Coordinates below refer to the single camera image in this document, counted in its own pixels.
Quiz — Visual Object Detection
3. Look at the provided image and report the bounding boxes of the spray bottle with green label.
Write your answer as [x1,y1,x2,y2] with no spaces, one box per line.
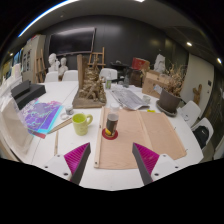
[105,70,113,90]

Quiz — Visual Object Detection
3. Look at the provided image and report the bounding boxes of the dark wall screen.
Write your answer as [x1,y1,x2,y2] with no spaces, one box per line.
[48,27,97,57]

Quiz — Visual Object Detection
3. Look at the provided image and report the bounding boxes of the white chair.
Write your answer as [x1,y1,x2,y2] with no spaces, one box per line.
[179,100,202,128]
[61,69,80,82]
[99,67,119,83]
[190,117,215,151]
[44,70,60,84]

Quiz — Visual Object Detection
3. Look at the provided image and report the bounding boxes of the printed newspaper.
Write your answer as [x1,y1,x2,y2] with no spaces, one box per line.
[109,87,151,111]

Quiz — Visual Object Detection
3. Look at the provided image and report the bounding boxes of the white plaster bust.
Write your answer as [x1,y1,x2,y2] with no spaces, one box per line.
[47,53,60,74]
[58,57,69,77]

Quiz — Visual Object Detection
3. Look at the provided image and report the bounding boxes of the black flat box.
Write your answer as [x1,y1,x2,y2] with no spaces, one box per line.
[9,79,47,110]

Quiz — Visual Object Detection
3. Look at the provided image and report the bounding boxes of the flat wooden stick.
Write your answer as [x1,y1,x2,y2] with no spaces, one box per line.
[47,117,73,135]

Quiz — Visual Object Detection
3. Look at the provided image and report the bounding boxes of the wooden easel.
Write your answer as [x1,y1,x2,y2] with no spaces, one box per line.
[87,46,107,69]
[34,49,47,84]

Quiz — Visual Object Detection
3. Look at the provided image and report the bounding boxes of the small white paint jar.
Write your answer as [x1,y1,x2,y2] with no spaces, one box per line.
[64,104,75,116]

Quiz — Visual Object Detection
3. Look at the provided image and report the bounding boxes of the long ceiling light strip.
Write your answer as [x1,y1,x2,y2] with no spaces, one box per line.
[18,0,81,38]

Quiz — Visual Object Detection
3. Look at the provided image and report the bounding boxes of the red box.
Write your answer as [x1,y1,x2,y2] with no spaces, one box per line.
[130,57,151,72]

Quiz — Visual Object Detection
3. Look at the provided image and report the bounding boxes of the ceiling spot lights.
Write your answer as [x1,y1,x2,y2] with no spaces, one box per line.
[7,0,223,64]

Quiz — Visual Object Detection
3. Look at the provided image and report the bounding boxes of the clear glass bottle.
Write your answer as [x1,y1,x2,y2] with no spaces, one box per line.
[122,73,130,89]

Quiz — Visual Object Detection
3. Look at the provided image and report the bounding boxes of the white plaster block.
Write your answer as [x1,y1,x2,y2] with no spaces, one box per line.
[11,63,23,80]

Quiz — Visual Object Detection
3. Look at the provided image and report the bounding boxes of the dried plant in grey pot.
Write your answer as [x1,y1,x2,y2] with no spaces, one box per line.
[157,63,188,114]

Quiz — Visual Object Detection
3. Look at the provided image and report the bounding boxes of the thin wooden stick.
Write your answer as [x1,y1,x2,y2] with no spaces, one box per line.
[53,130,60,157]

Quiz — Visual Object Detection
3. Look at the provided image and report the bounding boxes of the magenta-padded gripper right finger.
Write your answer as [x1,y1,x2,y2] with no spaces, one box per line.
[131,142,183,186]

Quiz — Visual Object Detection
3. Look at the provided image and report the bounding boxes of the white plaster cast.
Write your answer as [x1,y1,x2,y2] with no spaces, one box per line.
[153,53,167,74]

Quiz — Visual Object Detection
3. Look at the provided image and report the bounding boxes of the black backpack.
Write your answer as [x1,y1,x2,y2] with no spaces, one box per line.
[192,125,210,149]

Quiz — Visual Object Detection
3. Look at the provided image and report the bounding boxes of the brown cardboard box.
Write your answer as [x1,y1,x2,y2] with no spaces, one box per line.
[141,69,173,99]

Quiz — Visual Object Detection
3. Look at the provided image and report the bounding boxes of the light wooden panel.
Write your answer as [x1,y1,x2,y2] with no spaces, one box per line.
[93,106,148,170]
[138,109,188,161]

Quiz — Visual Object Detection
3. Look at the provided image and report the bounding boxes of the plastic-wrapped canvas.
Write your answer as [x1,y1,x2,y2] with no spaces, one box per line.
[0,96,34,162]

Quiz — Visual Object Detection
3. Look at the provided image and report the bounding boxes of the golden relief sculpture on board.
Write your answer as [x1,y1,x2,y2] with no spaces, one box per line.
[72,54,108,110]

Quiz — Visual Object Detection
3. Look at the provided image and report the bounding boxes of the yellow-green mug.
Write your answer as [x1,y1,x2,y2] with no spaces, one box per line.
[71,112,94,137]

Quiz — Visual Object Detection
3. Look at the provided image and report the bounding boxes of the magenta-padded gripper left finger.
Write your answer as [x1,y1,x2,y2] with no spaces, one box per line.
[42,142,92,186]

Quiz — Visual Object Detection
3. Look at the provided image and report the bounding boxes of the clear bottle with dark drink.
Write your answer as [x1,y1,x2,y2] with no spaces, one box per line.
[104,102,121,138]

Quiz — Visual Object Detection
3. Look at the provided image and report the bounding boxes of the flat round red coaster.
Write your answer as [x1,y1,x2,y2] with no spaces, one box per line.
[101,128,119,141]

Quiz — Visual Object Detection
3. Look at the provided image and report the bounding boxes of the colourful purple art book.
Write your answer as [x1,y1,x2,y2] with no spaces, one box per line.
[20,99,64,139]

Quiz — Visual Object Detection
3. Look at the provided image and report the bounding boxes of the wooden figure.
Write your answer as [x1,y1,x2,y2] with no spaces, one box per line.
[193,83,203,106]

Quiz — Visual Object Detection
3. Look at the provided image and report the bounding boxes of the black side table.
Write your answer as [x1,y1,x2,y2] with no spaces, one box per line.
[109,60,132,81]

